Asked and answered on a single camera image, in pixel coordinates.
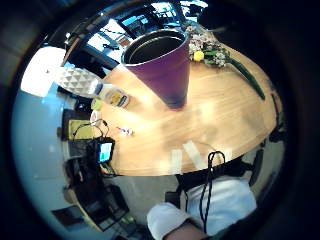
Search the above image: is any small white pink object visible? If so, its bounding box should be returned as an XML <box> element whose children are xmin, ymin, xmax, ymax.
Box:
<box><xmin>116</xmin><ymin>126</ymin><xmax>135</xmax><ymax>137</ymax></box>

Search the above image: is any white tape strip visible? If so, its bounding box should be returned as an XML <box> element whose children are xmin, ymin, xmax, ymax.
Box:
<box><xmin>182</xmin><ymin>140</ymin><xmax>208</xmax><ymax>171</ymax></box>
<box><xmin>169</xmin><ymin>148</ymin><xmax>184</xmax><ymax>175</ymax></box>

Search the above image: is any purple conical vase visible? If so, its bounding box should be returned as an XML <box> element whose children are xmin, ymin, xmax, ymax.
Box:
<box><xmin>120</xmin><ymin>28</ymin><xmax>191</xmax><ymax>111</ymax></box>

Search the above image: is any small device with lit screen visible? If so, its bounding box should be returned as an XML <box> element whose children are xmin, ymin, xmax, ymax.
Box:
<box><xmin>95</xmin><ymin>137</ymin><xmax>117</xmax><ymax>165</ymax></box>

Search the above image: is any small green object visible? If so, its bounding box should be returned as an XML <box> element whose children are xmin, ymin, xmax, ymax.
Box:
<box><xmin>91</xmin><ymin>98</ymin><xmax>104</xmax><ymax>112</ymax></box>

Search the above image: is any small white round object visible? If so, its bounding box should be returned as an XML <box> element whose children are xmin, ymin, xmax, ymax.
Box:
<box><xmin>89</xmin><ymin>110</ymin><xmax>101</xmax><ymax>123</ymax></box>

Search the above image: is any yellow round flower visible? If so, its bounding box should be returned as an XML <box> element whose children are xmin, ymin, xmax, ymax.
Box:
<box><xmin>192</xmin><ymin>50</ymin><xmax>205</xmax><ymax>63</ymax></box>

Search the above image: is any yellow-green pad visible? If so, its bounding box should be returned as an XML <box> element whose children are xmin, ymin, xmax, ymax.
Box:
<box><xmin>67</xmin><ymin>119</ymin><xmax>96</xmax><ymax>141</ymax></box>

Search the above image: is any flower bouquet with green stems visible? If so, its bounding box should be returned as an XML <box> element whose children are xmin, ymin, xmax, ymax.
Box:
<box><xmin>184</xmin><ymin>24</ymin><xmax>267</xmax><ymax>101</ymax></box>

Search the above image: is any clear bottle with triangle pattern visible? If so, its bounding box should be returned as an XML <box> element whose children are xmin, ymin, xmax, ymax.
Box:
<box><xmin>54</xmin><ymin>66</ymin><xmax>131</xmax><ymax>109</ymax></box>

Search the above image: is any the person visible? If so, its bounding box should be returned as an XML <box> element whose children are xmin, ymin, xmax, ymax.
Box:
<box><xmin>146</xmin><ymin>155</ymin><xmax>258</xmax><ymax>240</ymax></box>

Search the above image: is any thin black device cable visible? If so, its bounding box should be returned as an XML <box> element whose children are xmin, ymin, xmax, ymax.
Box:
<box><xmin>71</xmin><ymin>118</ymin><xmax>110</xmax><ymax>141</ymax></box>

